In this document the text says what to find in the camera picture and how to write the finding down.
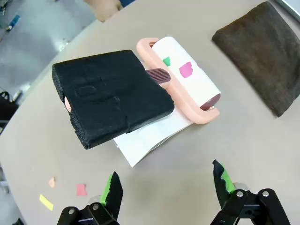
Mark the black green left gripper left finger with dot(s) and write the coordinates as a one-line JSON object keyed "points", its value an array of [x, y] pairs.
{"points": [[114, 194]]}

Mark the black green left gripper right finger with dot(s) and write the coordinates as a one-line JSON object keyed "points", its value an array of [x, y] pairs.
{"points": [[221, 187]]}

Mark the dark brown cloth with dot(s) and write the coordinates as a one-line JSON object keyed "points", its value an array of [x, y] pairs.
{"points": [[262, 54]]}

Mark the red paper scrap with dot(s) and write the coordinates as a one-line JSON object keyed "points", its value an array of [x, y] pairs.
{"points": [[81, 189]]}

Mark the orange paper scrap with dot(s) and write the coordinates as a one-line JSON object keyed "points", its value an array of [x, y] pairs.
{"points": [[52, 182]]}

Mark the white paper sheet stack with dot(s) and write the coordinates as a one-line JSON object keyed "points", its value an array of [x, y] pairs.
{"points": [[145, 138]]}

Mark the yellow paper scrap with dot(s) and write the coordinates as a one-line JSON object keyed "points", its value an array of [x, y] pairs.
{"points": [[46, 202]]}

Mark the magenta paper scrap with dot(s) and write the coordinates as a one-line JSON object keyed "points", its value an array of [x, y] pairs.
{"points": [[186, 69]]}

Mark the green paper scrap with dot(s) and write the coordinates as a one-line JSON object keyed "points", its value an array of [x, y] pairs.
{"points": [[167, 61]]}

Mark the black chair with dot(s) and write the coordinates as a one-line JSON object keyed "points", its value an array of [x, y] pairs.
{"points": [[5, 110]]}

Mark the blue floor object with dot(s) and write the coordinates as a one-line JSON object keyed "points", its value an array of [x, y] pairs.
{"points": [[13, 21]]}

